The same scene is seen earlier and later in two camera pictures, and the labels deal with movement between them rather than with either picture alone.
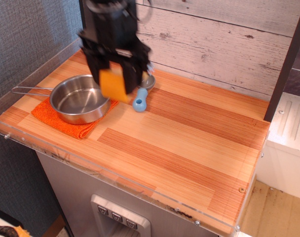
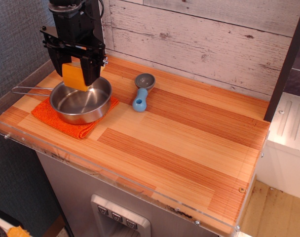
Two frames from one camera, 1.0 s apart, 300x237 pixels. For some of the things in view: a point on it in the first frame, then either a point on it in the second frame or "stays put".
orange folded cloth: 44,111 stays put
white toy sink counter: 283,164 stays put
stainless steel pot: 77,100 stays put
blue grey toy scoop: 140,101 stays put
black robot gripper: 110,25 to 76,35
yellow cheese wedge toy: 112,85 to 73,76
